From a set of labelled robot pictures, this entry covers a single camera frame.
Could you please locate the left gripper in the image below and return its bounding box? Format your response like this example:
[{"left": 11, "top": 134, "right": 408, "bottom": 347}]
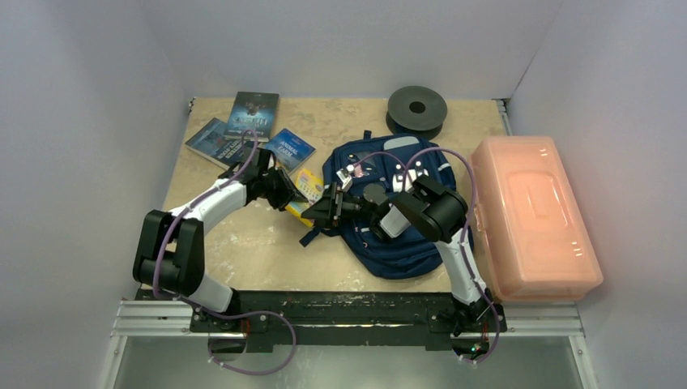
[{"left": 258, "top": 167, "right": 306, "bottom": 212}]

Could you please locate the colourful crayon box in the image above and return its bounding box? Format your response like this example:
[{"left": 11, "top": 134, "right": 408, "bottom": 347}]
[{"left": 286, "top": 169, "right": 324, "bottom": 228}]

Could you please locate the navy blue student backpack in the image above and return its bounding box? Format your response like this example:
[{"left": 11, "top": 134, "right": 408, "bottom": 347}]
[{"left": 314, "top": 130, "right": 457, "bottom": 280}]

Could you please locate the pink eraser stick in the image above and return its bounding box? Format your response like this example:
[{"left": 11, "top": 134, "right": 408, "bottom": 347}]
[{"left": 345, "top": 164, "right": 370, "bottom": 178}]

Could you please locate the dark cover book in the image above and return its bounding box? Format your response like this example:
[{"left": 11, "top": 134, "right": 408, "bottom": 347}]
[{"left": 224, "top": 92, "right": 279, "bottom": 142}]

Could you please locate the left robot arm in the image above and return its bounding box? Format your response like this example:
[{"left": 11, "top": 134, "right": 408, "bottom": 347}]
[{"left": 132, "top": 147, "right": 306, "bottom": 331}]

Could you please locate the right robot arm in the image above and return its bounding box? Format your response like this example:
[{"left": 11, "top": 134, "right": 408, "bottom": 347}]
[{"left": 301, "top": 175, "right": 495, "bottom": 330}]

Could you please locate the animal farm book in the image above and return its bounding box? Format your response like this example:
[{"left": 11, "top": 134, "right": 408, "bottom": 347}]
[{"left": 262, "top": 128, "right": 316, "bottom": 173}]

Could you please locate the blue cover book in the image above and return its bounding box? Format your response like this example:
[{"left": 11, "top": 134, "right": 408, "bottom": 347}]
[{"left": 185, "top": 118, "right": 254, "bottom": 169}]

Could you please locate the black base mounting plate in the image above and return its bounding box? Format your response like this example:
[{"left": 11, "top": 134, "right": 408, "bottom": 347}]
[{"left": 134, "top": 289, "right": 511, "bottom": 356}]

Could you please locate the dark grey filament spool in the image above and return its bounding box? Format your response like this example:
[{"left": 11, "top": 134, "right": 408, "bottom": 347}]
[{"left": 386, "top": 86, "right": 448, "bottom": 140}]

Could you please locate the translucent orange plastic box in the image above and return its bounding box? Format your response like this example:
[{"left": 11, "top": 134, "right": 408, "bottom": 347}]
[{"left": 470, "top": 136, "right": 604, "bottom": 302}]

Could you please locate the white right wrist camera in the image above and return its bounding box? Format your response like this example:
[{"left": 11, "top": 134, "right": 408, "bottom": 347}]
[{"left": 335, "top": 165, "right": 355, "bottom": 192}]

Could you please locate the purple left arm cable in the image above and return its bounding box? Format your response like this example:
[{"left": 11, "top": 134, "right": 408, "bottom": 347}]
[{"left": 151, "top": 128, "right": 260, "bottom": 301}]

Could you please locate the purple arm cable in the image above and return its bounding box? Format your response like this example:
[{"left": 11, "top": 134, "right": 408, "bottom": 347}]
[
  {"left": 151, "top": 128, "right": 260, "bottom": 301},
  {"left": 351, "top": 147, "right": 503, "bottom": 365}
]

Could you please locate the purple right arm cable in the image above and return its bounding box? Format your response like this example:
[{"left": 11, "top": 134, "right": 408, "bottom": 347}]
[{"left": 351, "top": 147, "right": 503, "bottom": 365}]

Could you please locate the aluminium frame rail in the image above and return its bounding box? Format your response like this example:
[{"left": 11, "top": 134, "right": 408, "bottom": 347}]
[{"left": 98, "top": 301, "right": 600, "bottom": 388}]

